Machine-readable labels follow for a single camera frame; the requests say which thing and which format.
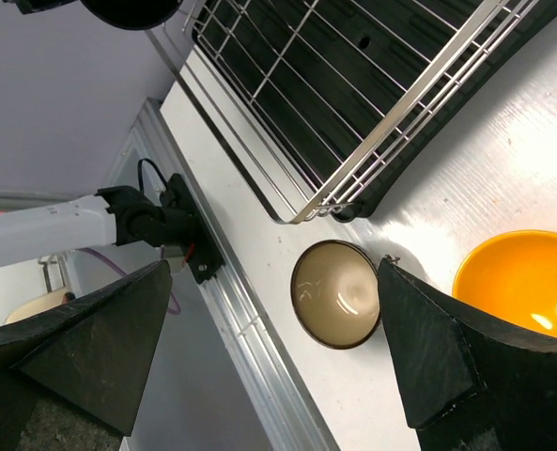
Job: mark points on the black patterned bowl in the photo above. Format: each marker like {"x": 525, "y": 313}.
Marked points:
{"x": 334, "y": 292}

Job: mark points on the orange bowl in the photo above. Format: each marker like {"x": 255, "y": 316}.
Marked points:
{"x": 513, "y": 277}

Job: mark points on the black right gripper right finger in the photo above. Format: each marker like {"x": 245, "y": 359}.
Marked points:
{"x": 467, "y": 380}

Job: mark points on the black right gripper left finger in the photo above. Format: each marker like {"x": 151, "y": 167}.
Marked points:
{"x": 73, "y": 377}

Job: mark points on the aluminium table edge rail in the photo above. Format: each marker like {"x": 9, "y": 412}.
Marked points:
{"x": 221, "y": 378}

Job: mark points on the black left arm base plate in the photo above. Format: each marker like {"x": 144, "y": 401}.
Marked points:
{"x": 188, "y": 234}

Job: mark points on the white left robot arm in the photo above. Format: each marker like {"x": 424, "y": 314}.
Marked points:
{"x": 113, "y": 216}

